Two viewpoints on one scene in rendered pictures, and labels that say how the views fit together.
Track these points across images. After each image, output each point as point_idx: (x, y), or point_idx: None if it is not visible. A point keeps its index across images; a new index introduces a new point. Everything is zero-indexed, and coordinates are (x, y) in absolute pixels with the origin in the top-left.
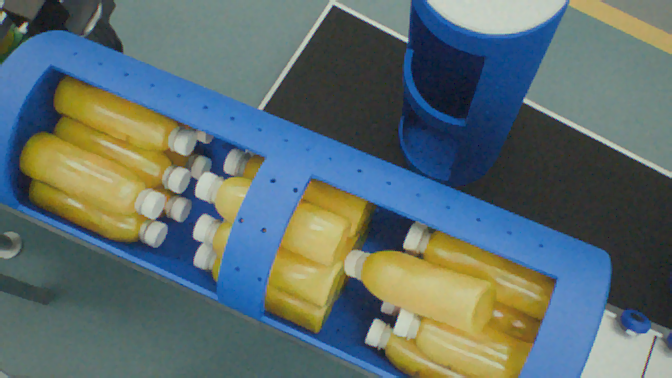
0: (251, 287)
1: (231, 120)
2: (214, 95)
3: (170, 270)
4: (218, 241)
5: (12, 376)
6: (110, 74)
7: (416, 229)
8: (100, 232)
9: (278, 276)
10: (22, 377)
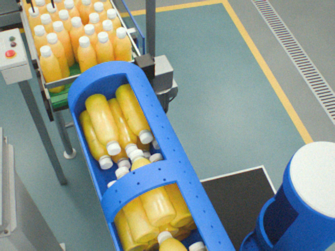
0: (114, 203)
1: (167, 138)
2: (170, 128)
3: (97, 180)
4: None
5: (17, 174)
6: (141, 91)
7: (200, 244)
8: (89, 145)
9: (129, 212)
10: (20, 179)
